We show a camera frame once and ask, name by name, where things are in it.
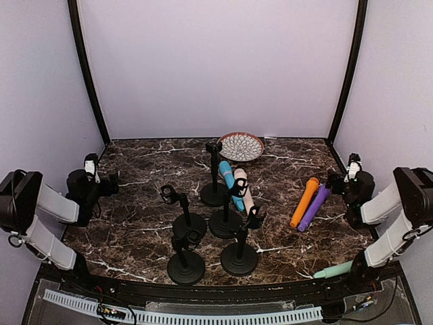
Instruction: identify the beige microphone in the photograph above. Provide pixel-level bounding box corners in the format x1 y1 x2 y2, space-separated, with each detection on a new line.
234 169 254 215

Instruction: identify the purple microphone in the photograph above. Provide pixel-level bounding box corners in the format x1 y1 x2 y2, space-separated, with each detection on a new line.
297 185 331 232

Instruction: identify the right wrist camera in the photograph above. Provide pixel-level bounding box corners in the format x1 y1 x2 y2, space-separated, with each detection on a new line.
344 153 362 182

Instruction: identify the blue microphone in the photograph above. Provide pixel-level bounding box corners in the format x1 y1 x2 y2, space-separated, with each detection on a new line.
219 160 245 212

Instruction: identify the right black corner post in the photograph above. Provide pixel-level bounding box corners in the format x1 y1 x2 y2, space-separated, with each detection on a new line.
327 0 368 146

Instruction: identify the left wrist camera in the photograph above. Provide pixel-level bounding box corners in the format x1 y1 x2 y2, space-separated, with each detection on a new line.
84 153 100 183

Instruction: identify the black front frame rail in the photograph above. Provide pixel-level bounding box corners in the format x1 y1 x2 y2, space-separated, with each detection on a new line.
50 267 383 306

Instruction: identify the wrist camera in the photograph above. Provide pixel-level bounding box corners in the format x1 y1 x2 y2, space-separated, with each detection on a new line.
84 153 100 183
344 153 362 182

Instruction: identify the floral patterned ceramic plate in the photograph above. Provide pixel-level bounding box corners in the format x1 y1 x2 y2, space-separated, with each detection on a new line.
218 132 265 162

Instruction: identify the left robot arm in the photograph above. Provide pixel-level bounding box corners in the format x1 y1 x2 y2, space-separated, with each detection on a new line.
1 169 119 295

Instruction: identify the black stand of blue microphone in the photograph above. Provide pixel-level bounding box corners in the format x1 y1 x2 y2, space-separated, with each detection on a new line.
221 205 267 277

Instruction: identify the black stand of orange microphone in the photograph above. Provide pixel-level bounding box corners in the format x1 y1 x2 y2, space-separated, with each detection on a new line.
160 184 207 240

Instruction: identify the black stand of beige microphone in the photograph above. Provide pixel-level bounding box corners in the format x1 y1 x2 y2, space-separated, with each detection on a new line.
200 142 227 207

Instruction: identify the mint green microphone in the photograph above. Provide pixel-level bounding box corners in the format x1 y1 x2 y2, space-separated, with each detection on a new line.
313 261 353 279

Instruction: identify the black stand of mint microphone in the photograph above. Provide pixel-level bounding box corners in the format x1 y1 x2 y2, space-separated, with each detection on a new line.
208 178 247 239

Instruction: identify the white slotted cable duct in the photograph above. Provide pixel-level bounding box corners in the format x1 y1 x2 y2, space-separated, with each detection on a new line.
43 289 323 324

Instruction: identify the orange microphone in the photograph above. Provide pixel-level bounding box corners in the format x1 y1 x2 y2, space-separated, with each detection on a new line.
290 177 319 228

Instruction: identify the left black corner post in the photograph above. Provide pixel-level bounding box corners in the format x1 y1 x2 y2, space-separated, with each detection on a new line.
67 0 111 146

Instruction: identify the black corner post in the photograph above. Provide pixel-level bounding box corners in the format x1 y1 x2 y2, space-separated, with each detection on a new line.
327 0 368 146
67 0 111 146

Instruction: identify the black stand of purple microphone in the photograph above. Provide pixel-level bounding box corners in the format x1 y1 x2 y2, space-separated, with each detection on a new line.
167 230 205 286

